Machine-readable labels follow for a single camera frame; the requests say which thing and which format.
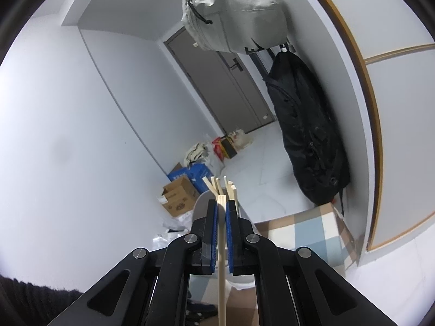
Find white grey utensil holder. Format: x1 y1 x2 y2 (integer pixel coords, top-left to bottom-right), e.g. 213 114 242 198
188 190 256 293

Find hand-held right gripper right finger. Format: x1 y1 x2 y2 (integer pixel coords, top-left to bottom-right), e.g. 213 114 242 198
225 200 398 326

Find red bag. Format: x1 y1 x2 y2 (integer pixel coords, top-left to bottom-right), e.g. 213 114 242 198
212 137 226 160

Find grey door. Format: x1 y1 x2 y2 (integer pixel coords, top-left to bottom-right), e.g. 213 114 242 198
164 27 276 134

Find white wood-trimmed panel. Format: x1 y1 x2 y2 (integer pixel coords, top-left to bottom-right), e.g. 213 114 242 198
296 0 435 252

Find brown cardboard box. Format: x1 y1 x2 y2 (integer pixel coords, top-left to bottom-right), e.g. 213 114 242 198
159 176 200 217

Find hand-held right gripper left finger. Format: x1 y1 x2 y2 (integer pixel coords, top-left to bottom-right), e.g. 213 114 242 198
48 200 218 326

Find person's dark clothing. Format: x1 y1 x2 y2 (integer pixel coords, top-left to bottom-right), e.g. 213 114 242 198
0 274 85 326

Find checkered tablecloth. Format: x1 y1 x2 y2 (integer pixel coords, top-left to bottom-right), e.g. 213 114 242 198
188 202 361 326

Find grey backpack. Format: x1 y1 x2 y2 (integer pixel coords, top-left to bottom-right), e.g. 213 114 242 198
181 0 289 55

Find beige plastic bag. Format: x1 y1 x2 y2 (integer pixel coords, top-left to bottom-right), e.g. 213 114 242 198
228 129 254 151

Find crumpled plastic sheets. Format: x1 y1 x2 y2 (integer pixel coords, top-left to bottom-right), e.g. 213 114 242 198
153 211 194 248

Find single wooden chopstick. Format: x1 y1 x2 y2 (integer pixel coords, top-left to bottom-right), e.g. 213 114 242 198
217 193 228 326

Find orange black box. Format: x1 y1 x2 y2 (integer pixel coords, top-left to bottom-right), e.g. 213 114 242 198
221 137 238 159

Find black backpack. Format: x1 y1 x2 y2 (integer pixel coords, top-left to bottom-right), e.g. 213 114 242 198
263 52 350 216

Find blue cardboard box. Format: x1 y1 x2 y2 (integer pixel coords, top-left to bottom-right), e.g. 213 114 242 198
167 163 215 192

